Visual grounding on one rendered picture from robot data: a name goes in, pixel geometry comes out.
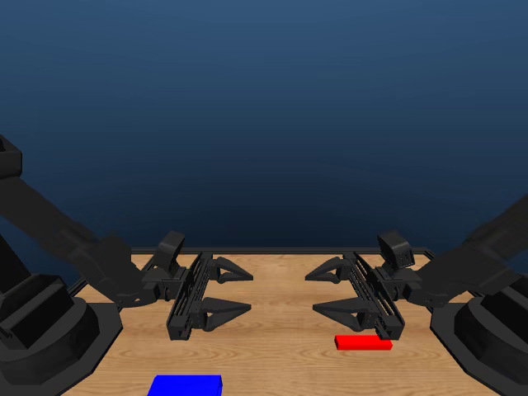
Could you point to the black table frame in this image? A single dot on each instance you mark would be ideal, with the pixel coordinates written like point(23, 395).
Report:
point(272, 250)

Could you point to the blue hollow socket block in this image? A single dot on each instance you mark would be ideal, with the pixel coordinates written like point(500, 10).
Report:
point(185, 386)

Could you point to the thin red peg bar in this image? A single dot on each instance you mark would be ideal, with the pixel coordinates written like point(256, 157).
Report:
point(363, 342)

